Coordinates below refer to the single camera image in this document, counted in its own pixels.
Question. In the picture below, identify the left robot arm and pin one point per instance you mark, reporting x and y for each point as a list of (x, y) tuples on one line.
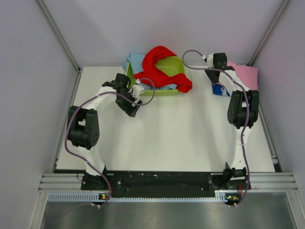
[(83, 129)]

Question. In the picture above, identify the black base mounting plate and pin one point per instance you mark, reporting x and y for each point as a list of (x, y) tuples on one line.
[(162, 184)]

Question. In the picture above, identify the red t shirt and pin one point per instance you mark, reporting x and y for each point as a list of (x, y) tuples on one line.
[(152, 76)]

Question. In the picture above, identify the green plastic basin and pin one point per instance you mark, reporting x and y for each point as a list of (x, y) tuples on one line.
[(170, 66)]

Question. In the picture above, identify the right aluminium corner post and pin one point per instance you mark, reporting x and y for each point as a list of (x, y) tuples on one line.
[(269, 31)]

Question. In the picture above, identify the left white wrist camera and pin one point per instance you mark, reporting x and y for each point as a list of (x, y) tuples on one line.
[(137, 88)]

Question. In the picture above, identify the grey slotted cable duct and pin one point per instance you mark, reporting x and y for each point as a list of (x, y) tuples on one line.
[(99, 198)]

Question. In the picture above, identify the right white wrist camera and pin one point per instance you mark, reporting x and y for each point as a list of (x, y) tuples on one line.
[(209, 59)]

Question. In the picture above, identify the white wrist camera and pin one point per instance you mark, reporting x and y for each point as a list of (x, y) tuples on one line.
[(209, 59), (137, 88)]

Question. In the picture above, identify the aluminium frame rail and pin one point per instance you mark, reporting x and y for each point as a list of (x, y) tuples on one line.
[(260, 182)]

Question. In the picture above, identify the folded blue printed t shirt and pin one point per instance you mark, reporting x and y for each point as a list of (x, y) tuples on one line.
[(219, 89)]

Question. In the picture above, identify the aluminium corner post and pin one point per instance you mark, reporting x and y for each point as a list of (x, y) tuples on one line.
[(57, 33), (269, 31)]

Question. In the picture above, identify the light blue t shirt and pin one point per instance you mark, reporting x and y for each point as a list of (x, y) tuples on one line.
[(135, 60)]

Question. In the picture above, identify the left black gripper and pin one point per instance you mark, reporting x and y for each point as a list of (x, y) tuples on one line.
[(128, 109)]

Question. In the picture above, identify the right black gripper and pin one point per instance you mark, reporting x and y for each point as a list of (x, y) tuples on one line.
[(208, 72)]

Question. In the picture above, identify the pink t shirt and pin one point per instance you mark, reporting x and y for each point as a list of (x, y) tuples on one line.
[(247, 74)]

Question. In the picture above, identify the left aluminium corner post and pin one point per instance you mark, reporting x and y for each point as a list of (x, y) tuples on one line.
[(57, 33)]

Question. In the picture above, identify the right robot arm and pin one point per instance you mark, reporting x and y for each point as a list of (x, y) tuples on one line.
[(243, 107)]

